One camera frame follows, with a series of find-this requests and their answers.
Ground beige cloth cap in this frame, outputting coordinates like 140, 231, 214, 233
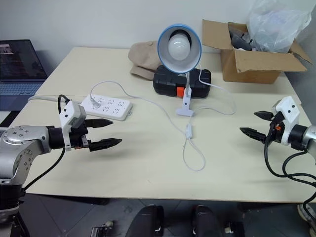
128, 41, 161, 80

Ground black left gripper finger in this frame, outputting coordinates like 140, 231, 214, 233
89, 138, 123, 152
85, 118, 115, 129

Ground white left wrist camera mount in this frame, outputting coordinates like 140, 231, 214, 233
59, 99, 87, 152

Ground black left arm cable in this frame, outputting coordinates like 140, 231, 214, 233
23, 94, 70, 192

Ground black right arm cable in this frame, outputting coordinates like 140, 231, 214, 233
263, 123, 316, 223

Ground white lamp power cord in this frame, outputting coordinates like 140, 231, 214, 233
89, 63, 237, 172

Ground blue white clip desk lamp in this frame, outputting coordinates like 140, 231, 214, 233
157, 23, 202, 117

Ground dark grey items in box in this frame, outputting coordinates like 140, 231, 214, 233
227, 22, 255, 52

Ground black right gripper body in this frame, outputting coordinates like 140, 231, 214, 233
265, 112, 285, 144

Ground dark rounded shape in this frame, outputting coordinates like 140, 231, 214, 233
191, 204, 223, 237
132, 204, 165, 237

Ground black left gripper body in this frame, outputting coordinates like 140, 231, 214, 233
70, 119, 91, 151

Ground dark blue laptop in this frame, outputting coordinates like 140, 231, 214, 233
0, 39, 49, 111

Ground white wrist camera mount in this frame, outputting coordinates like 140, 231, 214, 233
59, 99, 87, 152
271, 96, 301, 146

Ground grey white shoe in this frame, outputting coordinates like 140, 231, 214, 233
297, 203, 316, 224

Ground white power strip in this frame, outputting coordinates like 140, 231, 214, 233
79, 93, 134, 122

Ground grey power strip cable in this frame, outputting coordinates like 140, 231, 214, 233
28, 94, 84, 105

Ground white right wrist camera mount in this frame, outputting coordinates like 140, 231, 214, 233
271, 96, 301, 146

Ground black case with orange latch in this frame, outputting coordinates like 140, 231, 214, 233
152, 65, 212, 100

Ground clear plastic bag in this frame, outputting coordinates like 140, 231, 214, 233
247, 1, 313, 54

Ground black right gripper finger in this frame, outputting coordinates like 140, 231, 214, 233
253, 111, 275, 122
239, 127, 269, 144

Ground white round light bulb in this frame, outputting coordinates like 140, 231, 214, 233
167, 33, 193, 61

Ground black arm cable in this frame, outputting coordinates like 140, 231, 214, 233
263, 123, 316, 223
23, 94, 70, 192

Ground brown cardboard box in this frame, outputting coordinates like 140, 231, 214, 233
202, 19, 313, 85

